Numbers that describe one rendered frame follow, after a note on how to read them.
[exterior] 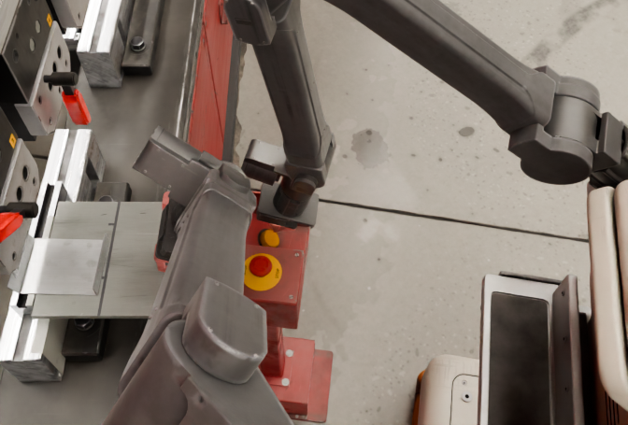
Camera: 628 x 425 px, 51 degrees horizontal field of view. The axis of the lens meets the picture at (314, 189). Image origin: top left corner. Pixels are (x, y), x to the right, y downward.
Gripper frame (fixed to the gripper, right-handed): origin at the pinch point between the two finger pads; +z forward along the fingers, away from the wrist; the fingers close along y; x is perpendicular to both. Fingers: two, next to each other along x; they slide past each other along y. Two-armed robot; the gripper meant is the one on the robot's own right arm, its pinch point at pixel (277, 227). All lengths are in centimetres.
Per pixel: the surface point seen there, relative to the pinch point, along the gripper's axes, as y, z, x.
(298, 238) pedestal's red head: -5.7, 6.6, -2.5
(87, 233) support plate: 29.3, -14.2, 16.5
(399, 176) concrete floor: -49, 67, -69
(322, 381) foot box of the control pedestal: -31, 72, 3
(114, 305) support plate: 22.6, -16.0, 27.0
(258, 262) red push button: 2.5, -1.9, 8.7
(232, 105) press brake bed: 10, 78, -89
